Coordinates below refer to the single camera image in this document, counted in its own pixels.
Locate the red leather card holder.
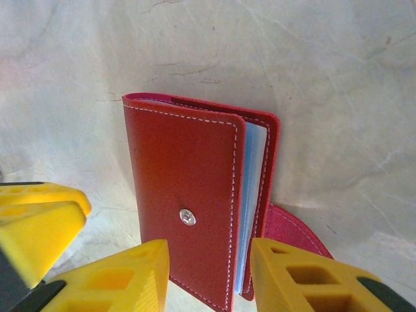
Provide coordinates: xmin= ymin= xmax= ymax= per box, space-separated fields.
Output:
xmin=122 ymin=93 xmax=335 ymax=308

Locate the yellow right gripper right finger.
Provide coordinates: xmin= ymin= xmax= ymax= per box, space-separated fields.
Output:
xmin=249 ymin=238 xmax=416 ymax=312

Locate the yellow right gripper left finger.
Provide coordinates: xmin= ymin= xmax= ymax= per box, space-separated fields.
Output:
xmin=38 ymin=239 xmax=170 ymax=312

